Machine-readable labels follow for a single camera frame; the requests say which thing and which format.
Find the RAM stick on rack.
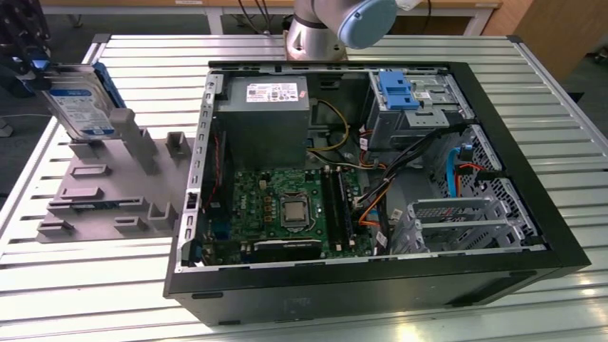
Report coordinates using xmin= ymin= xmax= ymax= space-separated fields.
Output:
xmin=70 ymin=201 xmax=117 ymax=211

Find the RAM stick in slot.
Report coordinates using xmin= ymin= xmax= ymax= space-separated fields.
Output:
xmin=330 ymin=165 xmax=357 ymax=247

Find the multicolour disk power wire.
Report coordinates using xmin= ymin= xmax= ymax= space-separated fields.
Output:
xmin=453 ymin=162 xmax=505 ymax=188

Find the brown wooden cabinet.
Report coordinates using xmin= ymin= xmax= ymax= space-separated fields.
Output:
xmin=484 ymin=0 xmax=608 ymax=85

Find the black cable bundle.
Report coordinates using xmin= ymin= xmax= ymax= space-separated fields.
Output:
xmin=353 ymin=123 xmax=470 ymax=211

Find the grey power supply unit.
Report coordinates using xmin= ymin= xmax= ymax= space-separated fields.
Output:
xmin=216 ymin=74 xmax=312 ymax=172

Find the grey parts rack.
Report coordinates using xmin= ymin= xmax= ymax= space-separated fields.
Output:
xmin=36 ymin=108 xmax=196 ymax=247

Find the black PC case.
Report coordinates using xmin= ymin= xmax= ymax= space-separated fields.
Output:
xmin=162 ymin=60 xmax=593 ymax=327

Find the green motherboard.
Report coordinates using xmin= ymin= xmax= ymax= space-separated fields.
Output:
xmin=202 ymin=167 xmax=376 ymax=264

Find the orange SATA cable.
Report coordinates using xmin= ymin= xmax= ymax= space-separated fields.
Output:
xmin=356 ymin=199 xmax=381 ymax=228

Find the black CPU socket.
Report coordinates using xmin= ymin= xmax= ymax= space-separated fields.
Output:
xmin=276 ymin=191 xmax=318 ymax=233

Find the silver CPU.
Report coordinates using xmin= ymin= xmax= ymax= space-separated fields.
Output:
xmin=282 ymin=202 xmax=309 ymax=222

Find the black graphics card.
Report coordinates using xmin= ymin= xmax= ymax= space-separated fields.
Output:
xmin=240 ymin=237 xmax=324 ymax=264

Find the grey optical drive cage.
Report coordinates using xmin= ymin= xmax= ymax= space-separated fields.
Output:
xmin=365 ymin=69 xmax=476 ymax=150

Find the hard disk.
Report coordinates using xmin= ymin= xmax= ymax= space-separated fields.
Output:
xmin=28 ymin=61 xmax=128 ymax=143

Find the blue SATA wire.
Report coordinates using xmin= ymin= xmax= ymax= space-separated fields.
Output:
xmin=445 ymin=142 xmax=474 ymax=199

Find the blue plastic drive latch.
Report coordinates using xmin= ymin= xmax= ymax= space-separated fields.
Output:
xmin=378 ymin=71 xmax=421 ymax=110

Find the metal disk bay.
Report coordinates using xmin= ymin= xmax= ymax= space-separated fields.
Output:
xmin=388 ymin=197 xmax=542 ymax=256

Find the yellow wire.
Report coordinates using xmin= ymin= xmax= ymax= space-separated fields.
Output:
xmin=305 ymin=99 xmax=352 ymax=161

